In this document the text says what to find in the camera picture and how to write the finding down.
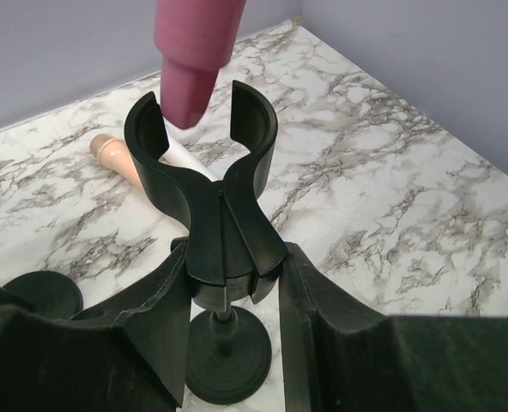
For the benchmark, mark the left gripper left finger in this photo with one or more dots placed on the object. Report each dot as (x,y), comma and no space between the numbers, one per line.
(128,353)

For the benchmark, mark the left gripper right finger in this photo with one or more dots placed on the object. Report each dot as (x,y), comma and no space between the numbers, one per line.
(340,355)

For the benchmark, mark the black shock mount desk stand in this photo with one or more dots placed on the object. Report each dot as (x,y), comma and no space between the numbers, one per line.
(46,293)

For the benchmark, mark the black clip round base stand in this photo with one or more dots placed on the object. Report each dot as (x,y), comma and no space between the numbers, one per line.
(232,250)

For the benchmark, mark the beige microphone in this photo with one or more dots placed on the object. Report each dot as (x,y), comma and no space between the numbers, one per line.
(113,154)

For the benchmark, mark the pink microphone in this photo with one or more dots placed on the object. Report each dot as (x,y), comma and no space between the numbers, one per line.
(195,39)

